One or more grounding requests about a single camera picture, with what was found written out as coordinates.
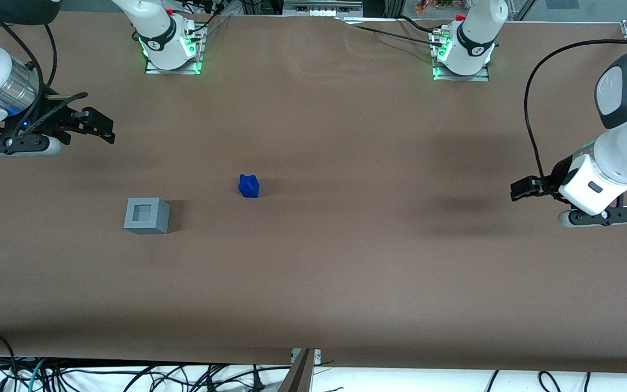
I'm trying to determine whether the teal cable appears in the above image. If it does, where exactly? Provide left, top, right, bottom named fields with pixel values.
left=26, top=358, right=49, bottom=392

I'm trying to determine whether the grey power strip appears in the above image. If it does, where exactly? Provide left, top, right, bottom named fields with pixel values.
left=282, top=0, right=365, bottom=19

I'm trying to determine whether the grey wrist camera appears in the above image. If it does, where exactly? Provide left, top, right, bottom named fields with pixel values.
left=0, top=134, right=63, bottom=157
left=558, top=206, right=627, bottom=228

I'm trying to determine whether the long black table cable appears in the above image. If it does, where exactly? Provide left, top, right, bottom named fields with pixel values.
left=335, top=16, right=448, bottom=50

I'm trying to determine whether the aluminium profile with bracket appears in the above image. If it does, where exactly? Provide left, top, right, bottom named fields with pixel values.
left=278, top=348, right=323, bottom=392

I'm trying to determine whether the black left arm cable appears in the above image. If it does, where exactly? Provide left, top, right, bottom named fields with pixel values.
left=524, top=39, right=627, bottom=189

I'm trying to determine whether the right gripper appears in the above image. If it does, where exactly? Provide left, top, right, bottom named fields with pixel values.
left=0, top=97, right=116, bottom=144

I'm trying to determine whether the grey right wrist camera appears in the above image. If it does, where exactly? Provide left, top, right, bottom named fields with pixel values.
left=0, top=134, right=63, bottom=157

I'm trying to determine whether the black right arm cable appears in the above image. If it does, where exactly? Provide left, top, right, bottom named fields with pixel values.
left=0, top=10, right=89, bottom=137

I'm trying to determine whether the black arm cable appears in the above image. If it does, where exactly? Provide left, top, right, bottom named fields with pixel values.
left=524, top=39, right=627, bottom=189
left=0, top=10, right=89, bottom=137

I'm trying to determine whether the short black table cable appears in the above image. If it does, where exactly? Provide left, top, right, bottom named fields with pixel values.
left=397, top=15, right=440, bottom=35

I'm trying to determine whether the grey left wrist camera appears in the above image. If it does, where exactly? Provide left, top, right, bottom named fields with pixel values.
left=558, top=206, right=627, bottom=228

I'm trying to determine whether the blue plastic part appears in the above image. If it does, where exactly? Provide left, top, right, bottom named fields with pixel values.
left=238, top=174, right=261, bottom=199

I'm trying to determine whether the gray square base block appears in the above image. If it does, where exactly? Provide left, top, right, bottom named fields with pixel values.
left=124, top=197, right=172, bottom=235

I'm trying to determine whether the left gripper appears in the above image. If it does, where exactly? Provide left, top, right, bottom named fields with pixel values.
left=511, top=154, right=627, bottom=217

